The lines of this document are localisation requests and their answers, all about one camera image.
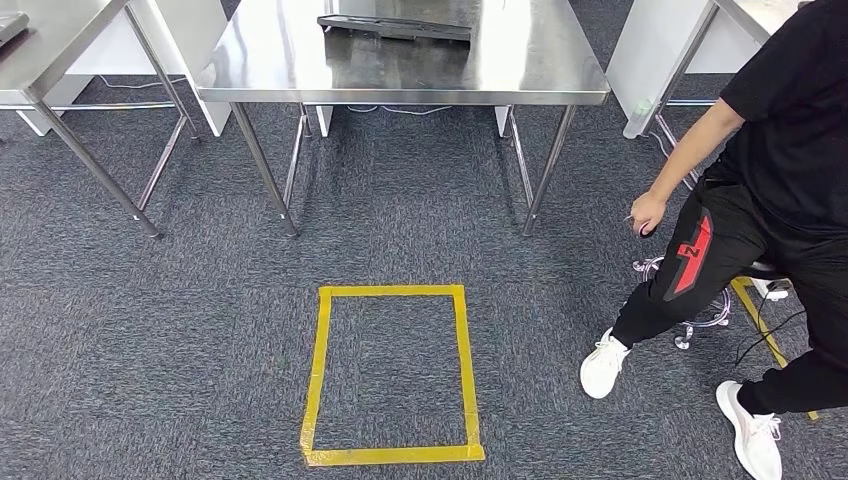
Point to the black plastic plate holder part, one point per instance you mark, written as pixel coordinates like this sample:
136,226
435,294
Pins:
397,28

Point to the white power strip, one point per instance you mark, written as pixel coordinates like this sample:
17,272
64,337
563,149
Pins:
772,289

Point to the person's right hand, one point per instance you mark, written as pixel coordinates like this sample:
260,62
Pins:
649,210

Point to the pale green round cap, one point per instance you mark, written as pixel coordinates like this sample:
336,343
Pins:
642,109

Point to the white support foot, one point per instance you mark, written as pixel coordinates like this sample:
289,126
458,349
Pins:
503,122
324,122

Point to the yellow floor tape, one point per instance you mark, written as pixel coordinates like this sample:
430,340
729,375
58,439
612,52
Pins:
397,290
762,324

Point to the white upright panel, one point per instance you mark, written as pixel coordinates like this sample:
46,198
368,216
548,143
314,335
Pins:
649,53
199,40

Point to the chrome swivel stool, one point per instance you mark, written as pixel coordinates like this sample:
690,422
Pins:
719,318

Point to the person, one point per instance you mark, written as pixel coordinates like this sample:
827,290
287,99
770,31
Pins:
795,132

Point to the person's right forearm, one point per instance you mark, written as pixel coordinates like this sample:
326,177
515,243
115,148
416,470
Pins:
682,166

